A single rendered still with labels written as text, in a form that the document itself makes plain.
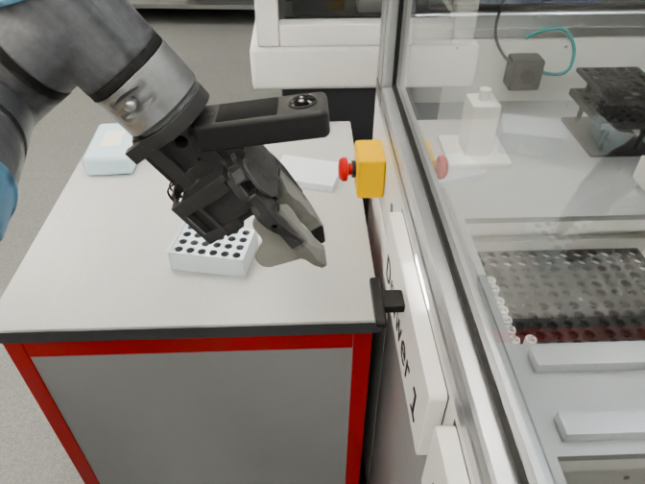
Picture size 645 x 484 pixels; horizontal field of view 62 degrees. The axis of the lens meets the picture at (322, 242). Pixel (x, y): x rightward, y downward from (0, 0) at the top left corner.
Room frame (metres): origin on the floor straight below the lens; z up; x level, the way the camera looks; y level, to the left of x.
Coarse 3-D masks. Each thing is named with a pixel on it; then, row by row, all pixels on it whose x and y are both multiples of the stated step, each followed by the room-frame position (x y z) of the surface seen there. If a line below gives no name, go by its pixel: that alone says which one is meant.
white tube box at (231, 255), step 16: (176, 240) 0.68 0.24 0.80; (192, 240) 0.68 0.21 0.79; (224, 240) 0.68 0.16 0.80; (240, 240) 0.68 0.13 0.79; (256, 240) 0.70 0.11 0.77; (176, 256) 0.64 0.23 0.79; (192, 256) 0.64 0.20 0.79; (208, 256) 0.63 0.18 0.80; (224, 256) 0.64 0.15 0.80; (240, 256) 0.64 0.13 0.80; (208, 272) 0.63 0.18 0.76; (224, 272) 0.63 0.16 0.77; (240, 272) 0.63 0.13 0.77
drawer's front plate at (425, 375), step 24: (408, 240) 0.52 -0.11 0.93; (384, 264) 0.57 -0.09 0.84; (408, 264) 0.47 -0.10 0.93; (408, 288) 0.43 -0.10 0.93; (408, 312) 0.41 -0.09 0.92; (408, 336) 0.39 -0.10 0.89; (432, 336) 0.36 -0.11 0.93; (408, 360) 0.38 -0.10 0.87; (432, 360) 0.33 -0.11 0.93; (408, 384) 0.36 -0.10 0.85; (432, 384) 0.30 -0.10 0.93; (408, 408) 0.35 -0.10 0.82; (432, 408) 0.29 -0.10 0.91; (432, 432) 0.29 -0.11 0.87
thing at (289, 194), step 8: (280, 176) 0.45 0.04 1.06; (280, 184) 0.45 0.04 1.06; (288, 184) 0.45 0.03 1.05; (280, 192) 0.44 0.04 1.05; (288, 192) 0.44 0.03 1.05; (296, 192) 0.46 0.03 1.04; (280, 200) 0.44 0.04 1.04; (288, 200) 0.44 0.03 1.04; (296, 200) 0.44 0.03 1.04; (304, 200) 0.46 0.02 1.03; (296, 208) 0.45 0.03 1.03; (304, 208) 0.45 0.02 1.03; (312, 208) 0.46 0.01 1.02; (304, 216) 0.45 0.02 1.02; (312, 216) 0.45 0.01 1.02; (304, 224) 0.45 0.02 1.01; (312, 224) 0.45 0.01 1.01; (320, 224) 0.45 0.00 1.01; (312, 232) 0.45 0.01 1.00; (320, 232) 0.45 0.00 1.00; (320, 240) 0.45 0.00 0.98
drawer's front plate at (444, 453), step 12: (444, 432) 0.25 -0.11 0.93; (456, 432) 0.26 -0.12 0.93; (432, 444) 0.26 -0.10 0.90; (444, 444) 0.24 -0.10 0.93; (456, 444) 0.24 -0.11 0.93; (432, 456) 0.25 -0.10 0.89; (444, 456) 0.23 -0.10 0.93; (456, 456) 0.23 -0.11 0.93; (432, 468) 0.25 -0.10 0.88; (444, 468) 0.22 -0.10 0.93; (456, 468) 0.22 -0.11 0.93; (432, 480) 0.24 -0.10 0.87; (444, 480) 0.22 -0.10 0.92; (456, 480) 0.21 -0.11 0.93; (468, 480) 0.21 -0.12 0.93
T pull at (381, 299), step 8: (376, 280) 0.46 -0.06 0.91; (376, 288) 0.45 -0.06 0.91; (376, 296) 0.44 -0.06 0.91; (384, 296) 0.44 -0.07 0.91; (392, 296) 0.44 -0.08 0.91; (400, 296) 0.44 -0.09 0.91; (376, 304) 0.42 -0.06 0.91; (384, 304) 0.42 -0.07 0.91; (392, 304) 0.42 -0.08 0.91; (400, 304) 0.42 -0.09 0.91; (376, 312) 0.41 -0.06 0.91; (384, 312) 0.41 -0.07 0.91; (392, 312) 0.42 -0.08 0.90; (376, 320) 0.40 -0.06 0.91; (384, 320) 0.40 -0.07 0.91
